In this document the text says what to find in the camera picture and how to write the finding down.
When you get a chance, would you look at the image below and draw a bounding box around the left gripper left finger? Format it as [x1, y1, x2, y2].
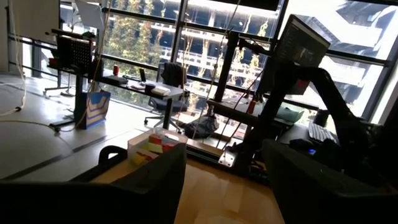
[0, 142, 188, 224]

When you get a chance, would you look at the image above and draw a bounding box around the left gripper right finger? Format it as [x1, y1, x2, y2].
[262, 139, 398, 224]

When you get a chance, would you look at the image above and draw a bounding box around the red arch block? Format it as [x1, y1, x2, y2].
[148, 134, 163, 146]

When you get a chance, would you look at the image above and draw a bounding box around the black table clamp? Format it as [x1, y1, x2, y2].
[98, 145, 128, 167]

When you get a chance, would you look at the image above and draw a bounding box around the white keyboard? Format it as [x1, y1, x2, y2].
[307, 122, 337, 144]

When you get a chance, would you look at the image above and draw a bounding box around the black computer mouse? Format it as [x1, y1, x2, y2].
[289, 138, 314, 152]

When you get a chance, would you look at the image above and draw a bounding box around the black cup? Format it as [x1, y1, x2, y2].
[313, 109, 330, 128]

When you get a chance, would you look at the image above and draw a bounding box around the clear plastic bin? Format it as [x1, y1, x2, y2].
[127, 127, 189, 167]

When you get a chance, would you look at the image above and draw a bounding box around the blue white sign board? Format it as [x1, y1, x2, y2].
[74, 90, 112, 130]

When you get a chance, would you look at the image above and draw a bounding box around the black bag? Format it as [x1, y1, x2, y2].
[180, 114, 220, 139]

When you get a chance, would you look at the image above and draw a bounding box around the dark side desk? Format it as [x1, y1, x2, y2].
[206, 98, 312, 147]

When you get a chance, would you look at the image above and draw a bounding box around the black standing desk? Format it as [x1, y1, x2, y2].
[46, 28, 187, 131]

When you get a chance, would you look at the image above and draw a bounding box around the white box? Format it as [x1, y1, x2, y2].
[151, 86, 171, 96]

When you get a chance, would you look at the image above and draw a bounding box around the large black monitor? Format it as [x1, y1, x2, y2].
[257, 14, 331, 96]

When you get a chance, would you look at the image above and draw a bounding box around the black office chair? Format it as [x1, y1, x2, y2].
[144, 61, 190, 134]

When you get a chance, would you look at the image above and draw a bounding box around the black metal stand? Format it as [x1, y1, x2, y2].
[213, 30, 242, 103]

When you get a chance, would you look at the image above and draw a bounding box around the white hanging sheet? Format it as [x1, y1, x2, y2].
[74, 0, 106, 31]

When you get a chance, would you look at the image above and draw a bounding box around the grey metal mount plate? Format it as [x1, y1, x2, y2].
[218, 149, 236, 168]

